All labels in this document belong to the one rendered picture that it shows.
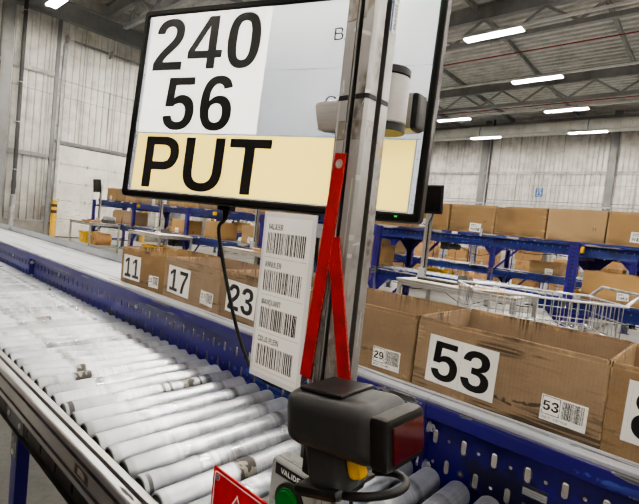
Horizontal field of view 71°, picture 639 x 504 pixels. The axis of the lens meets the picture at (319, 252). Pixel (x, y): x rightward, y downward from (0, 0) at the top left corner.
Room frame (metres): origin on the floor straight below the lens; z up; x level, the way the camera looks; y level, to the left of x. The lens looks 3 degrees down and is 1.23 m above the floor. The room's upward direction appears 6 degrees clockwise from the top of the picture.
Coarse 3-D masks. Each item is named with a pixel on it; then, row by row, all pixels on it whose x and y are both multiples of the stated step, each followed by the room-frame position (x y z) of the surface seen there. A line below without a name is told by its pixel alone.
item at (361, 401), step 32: (320, 384) 0.42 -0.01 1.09; (352, 384) 0.42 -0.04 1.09; (288, 416) 0.41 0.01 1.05; (320, 416) 0.38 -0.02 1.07; (352, 416) 0.36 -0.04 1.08; (384, 416) 0.35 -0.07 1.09; (416, 416) 0.37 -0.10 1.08; (320, 448) 0.38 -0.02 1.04; (352, 448) 0.36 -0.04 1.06; (384, 448) 0.34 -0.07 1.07; (416, 448) 0.37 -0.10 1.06; (320, 480) 0.40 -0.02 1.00; (352, 480) 0.39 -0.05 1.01
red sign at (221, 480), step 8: (216, 472) 0.55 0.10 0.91; (224, 472) 0.55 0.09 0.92; (216, 480) 0.55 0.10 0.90; (224, 480) 0.54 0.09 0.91; (232, 480) 0.53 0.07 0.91; (216, 488) 0.55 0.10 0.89; (224, 488) 0.54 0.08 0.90; (232, 488) 0.53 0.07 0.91; (240, 488) 0.52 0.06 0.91; (216, 496) 0.55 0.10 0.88; (224, 496) 0.54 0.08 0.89; (232, 496) 0.53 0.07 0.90; (240, 496) 0.52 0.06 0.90; (248, 496) 0.51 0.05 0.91; (256, 496) 0.50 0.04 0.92
